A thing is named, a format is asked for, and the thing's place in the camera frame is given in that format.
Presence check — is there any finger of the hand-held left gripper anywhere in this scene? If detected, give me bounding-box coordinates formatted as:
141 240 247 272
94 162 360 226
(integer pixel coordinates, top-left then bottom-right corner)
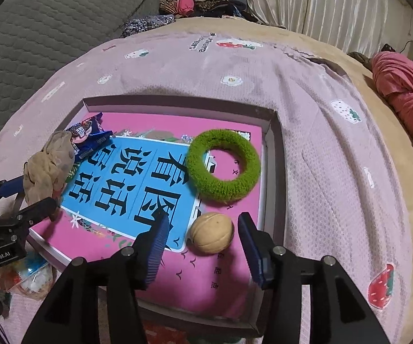
0 198 62 230
0 176 26 210

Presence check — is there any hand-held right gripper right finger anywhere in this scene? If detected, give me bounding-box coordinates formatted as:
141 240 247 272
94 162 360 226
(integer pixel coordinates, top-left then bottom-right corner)
237 212 390 344

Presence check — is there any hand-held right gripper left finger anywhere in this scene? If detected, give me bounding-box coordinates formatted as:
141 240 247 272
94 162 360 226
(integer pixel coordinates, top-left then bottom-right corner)
22 212 171 344

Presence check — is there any beige mesh bath puff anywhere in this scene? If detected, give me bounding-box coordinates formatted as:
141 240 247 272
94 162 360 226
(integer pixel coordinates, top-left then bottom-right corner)
23 130 77 206

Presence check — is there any walnut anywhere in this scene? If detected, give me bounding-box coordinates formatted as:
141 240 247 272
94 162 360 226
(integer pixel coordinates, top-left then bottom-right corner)
191 212 235 255

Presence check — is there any clear plastic toy packet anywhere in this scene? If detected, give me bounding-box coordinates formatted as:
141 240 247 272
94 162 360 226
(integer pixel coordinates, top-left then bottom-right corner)
8 251 55 300

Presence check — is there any green fuzzy ring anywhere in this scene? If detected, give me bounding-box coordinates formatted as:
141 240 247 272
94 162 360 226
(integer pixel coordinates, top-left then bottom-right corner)
185 128 261 203

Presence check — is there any pink box with blue label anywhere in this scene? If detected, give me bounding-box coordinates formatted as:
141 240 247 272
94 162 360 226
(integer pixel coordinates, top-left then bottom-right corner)
29 95 286 338

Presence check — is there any blue cookie packet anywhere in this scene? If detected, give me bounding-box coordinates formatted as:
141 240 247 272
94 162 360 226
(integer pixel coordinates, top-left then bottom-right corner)
64 112 114 161

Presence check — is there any pink book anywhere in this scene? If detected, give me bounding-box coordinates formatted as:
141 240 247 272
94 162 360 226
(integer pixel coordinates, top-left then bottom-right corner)
30 112 265 320

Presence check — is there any pink printed bedsheet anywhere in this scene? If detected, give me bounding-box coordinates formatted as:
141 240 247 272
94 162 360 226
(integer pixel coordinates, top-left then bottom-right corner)
0 25 413 344

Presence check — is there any grey quilted sofa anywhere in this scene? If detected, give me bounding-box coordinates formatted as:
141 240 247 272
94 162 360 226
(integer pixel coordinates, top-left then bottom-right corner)
0 0 161 167

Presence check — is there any blue floral cloth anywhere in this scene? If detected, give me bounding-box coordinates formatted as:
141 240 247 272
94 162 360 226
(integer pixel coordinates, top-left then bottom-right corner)
122 15 175 39

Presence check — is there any pink quilt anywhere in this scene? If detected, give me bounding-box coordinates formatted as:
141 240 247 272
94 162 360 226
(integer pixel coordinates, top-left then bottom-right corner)
371 51 413 189

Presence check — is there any dark brown cloth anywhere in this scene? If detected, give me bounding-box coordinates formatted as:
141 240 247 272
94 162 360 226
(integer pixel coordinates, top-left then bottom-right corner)
348 51 373 69

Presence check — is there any white pleated curtain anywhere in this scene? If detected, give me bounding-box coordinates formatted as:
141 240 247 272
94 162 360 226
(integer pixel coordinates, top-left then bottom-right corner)
224 0 413 55

